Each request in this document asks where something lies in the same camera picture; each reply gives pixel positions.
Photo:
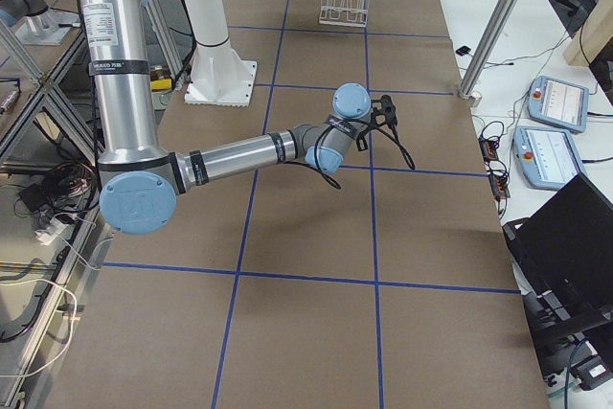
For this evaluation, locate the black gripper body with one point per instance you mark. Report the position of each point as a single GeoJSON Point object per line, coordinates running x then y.
{"type": "Point", "coordinates": [363, 137]}

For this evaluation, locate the small black sensor puck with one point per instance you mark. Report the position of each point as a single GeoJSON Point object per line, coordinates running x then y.
{"type": "Point", "coordinates": [463, 50]}

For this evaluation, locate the teach pendant tablet near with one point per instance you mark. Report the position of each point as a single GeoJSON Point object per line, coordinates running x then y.
{"type": "Point", "coordinates": [547, 157]}

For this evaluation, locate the teach pendant tablet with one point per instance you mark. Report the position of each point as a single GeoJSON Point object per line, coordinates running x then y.
{"type": "Point", "coordinates": [559, 103]}
{"type": "Point", "coordinates": [547, 157]}

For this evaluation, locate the teach pendant tablet far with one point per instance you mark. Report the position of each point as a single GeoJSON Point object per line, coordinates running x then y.
{"type": "Point", "coordinates": [559, 103]}

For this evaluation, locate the steel bowl with corn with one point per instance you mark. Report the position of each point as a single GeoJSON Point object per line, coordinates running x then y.
{"type": "Point", "coordinates": [161, 85]}

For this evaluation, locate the black laptop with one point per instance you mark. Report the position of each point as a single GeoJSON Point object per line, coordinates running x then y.
{"type": "Point", "coordinates": [564, 250]}

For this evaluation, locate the white wire cup holder rack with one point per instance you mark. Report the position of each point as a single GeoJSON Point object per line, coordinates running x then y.
{"type": "Point", "coordinates": [344, 13]}

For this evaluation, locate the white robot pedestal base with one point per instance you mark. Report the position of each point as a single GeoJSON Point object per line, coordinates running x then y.
{"type": "Point", "coordinates": [219, 76]}

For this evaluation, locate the aluminium frame post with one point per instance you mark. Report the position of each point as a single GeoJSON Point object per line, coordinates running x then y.
{"type": "Point", "coordinates": [498, 19]}

